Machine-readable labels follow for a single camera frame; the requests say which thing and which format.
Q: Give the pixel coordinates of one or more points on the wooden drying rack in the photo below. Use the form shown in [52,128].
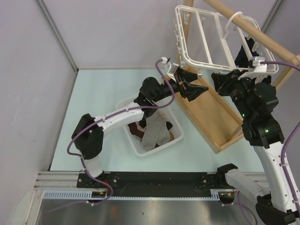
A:
[213,116]

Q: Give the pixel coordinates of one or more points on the white corner clip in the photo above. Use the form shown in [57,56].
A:
[199,74]

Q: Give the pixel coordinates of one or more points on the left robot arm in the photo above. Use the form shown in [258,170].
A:
[90,131]

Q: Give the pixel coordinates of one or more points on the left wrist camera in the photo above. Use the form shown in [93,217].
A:
[170,67]

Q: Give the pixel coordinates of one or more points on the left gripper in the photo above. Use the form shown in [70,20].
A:
[191,93]

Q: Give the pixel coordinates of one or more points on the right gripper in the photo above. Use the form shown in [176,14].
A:
[224,82]

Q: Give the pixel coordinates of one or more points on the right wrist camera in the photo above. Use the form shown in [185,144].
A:
[257,68]

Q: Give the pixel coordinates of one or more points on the brown striped socks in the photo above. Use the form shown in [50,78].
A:
[136,130]

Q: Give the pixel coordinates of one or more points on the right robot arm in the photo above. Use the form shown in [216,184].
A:
[255,101]

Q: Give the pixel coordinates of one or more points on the white clip hanger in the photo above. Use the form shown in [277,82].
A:
[208,40]

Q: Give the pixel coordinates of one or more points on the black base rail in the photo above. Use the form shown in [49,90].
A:
[165,184]

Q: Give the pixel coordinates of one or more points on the white plastic basket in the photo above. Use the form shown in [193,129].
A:
[175,131]

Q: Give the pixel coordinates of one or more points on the black hanging socks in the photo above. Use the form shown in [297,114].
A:
[241,60]

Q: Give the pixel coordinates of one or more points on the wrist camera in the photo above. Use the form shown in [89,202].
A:
[170,67]
[257,68]

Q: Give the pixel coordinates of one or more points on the grey socks pair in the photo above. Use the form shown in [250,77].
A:
[156,132]

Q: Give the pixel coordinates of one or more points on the black striped socks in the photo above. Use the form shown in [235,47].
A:
[143,124]

